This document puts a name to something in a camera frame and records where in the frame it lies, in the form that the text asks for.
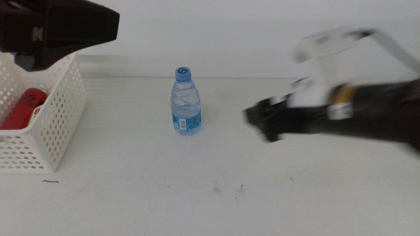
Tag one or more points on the white perforated plastic basket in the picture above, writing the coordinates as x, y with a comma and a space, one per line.
62, 114

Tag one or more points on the red cola can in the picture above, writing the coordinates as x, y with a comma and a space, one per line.
21, 109

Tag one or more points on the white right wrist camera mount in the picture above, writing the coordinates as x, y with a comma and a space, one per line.
320, 49

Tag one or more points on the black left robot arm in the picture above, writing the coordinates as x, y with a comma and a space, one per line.
65, 29

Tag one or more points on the clear water bottle blue cap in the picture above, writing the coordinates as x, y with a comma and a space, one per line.
185, 105

